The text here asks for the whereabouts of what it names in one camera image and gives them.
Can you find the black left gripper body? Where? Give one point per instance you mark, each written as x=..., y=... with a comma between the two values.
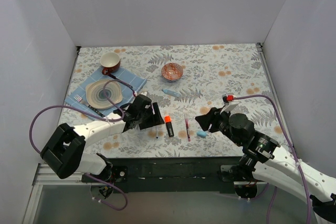
x=146, y=116

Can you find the blue checked cloth napkin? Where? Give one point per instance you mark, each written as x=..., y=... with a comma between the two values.
x=127, y=93

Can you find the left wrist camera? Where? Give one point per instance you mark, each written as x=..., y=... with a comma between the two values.
x=143, y=94

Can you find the black orange marker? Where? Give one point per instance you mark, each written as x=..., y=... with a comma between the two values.
x=169, y=127

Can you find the orange pen cap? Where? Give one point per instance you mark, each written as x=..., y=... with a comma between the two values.
x=167, y=119

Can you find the thin white pen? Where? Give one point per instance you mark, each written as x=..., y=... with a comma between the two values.
x=156, y=132

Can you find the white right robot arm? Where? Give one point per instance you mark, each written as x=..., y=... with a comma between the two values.
x=265, y=159

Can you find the black handled knife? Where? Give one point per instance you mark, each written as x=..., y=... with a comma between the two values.
x=120, y=81

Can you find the light blue marker pen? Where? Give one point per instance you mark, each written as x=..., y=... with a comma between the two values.
x=171, y=93

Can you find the silver fork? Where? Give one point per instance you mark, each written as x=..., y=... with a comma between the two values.
x=81, y=100

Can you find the red brown ceramic mug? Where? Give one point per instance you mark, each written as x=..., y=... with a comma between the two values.
x=110, y=62

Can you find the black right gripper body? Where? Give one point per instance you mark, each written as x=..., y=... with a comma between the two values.
x=213, y=120

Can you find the light blue pen cap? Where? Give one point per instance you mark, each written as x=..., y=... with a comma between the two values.
x=202, y=134

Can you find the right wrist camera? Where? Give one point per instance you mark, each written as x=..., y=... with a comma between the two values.
x=229, y=103

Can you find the floral tablecloth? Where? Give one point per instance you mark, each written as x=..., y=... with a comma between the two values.
x=209, y=72

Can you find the orange patterned bowl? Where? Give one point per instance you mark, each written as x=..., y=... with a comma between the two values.
x=172, y=71

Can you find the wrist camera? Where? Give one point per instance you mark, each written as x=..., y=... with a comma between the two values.
x=229, y=103
x=143, y=94

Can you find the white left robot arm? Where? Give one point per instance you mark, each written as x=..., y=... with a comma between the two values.
x=64, y=152

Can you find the pink pen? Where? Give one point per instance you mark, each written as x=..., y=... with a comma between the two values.
x=187, y=128

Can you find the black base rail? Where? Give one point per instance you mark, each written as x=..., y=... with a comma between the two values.
x=181, y=174

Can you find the beige blue ringed plate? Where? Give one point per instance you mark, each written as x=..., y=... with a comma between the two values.
x=102, y=94

